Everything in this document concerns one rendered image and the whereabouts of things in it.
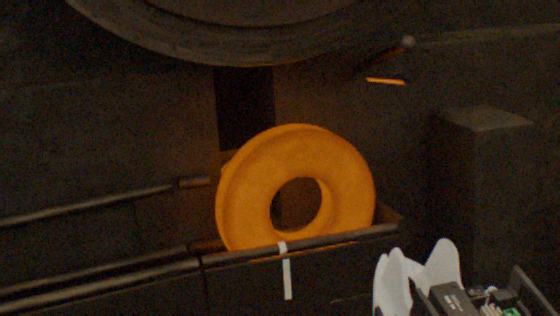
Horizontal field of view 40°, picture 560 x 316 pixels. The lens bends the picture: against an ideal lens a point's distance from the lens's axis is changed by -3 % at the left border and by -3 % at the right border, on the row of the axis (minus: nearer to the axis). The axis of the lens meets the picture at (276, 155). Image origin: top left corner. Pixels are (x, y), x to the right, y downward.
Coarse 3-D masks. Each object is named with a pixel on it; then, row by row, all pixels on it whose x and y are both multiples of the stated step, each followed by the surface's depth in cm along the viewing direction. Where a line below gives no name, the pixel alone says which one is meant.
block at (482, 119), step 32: (448, 128) 80; (480, 128) 76; (512, 128) 76; (448, 160) 81; (480, 160) 76; (512, 160) 77; (448, 192) 82; (480, 192) 77; (512, 192) 78; (448, 224) 82; (480, 224) 78; (512, 224) 79; (480, 256) 79; (512, 256) 80
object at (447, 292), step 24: (432, 288) 45; (456, 288) 45; (480, 288) 46; (504, 288) 46; (528, 288) 45; (432, 312) 43; (456, 312) 44; (480, 312) 46; (504, 312) 44; (528, 312) 46; (552, 312) 43
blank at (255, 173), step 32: (288, 128) 74; (320, 128) 75; (256, 160) 72; (288, 160) 73; (320, 160) 74; (352, 160) 75; (224, 192) 72; (256, 192) 73; (352, 192) 76; (224, 224) 72; (256, 224) 73; (320, 224) 77; (352, 224) 77
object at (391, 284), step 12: (396, 252) 51; (384, 264) 56; (396, 264) 51; (384, 276) 53; (396, 276) 51; (384, 288) 53; (396, 288) 51; (408, 288) 50; (384, 300) 53; (396, 300) 51; (408, 300) 50; (384, 312) 52; (396, 312) 51; (408, 312) 50
